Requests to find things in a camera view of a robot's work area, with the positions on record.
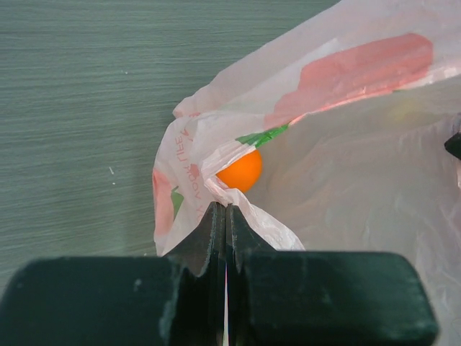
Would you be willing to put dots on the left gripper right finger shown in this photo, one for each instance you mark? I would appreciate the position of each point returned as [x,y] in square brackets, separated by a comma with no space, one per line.
[280,297]

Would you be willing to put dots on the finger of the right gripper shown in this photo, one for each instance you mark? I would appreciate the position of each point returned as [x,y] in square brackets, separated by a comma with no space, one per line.
[453,144]

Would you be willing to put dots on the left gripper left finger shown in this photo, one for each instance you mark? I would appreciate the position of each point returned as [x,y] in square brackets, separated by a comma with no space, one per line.
[176,299]

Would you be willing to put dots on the pink plastic bag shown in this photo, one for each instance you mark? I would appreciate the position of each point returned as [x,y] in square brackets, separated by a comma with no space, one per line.
[336,174]

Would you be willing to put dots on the orange fruit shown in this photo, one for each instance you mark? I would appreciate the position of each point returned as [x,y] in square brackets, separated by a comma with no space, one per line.
[243,173]

